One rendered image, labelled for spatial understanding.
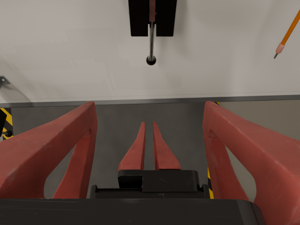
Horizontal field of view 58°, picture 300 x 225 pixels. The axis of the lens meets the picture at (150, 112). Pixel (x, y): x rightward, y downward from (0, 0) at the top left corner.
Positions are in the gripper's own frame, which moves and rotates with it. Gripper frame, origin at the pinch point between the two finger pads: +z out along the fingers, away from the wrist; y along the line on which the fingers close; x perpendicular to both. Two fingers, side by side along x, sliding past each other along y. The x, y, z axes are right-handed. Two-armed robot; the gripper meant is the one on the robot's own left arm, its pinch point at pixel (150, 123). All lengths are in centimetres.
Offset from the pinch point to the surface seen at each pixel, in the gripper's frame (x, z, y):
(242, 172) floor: 102, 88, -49
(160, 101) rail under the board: 22.4, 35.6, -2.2
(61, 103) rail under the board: 23.2, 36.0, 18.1
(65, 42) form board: 7.4, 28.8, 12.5
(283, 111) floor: 73, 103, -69
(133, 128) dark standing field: 83, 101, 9
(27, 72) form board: 13.8, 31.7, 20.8
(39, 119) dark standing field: 80, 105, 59
